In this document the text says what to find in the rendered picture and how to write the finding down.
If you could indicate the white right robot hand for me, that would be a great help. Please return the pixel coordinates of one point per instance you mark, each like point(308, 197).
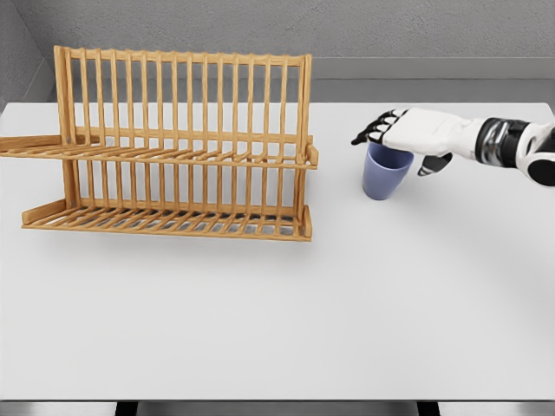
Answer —
point(416, 130)

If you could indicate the blue plastic cup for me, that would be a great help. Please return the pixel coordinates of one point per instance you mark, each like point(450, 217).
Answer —
point(383, 175)

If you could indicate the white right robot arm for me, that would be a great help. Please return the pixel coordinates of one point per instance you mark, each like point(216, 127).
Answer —
point(511, 143)

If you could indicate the wooden two-tier dish rack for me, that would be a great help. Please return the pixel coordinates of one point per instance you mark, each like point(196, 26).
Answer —
point(182, 147)

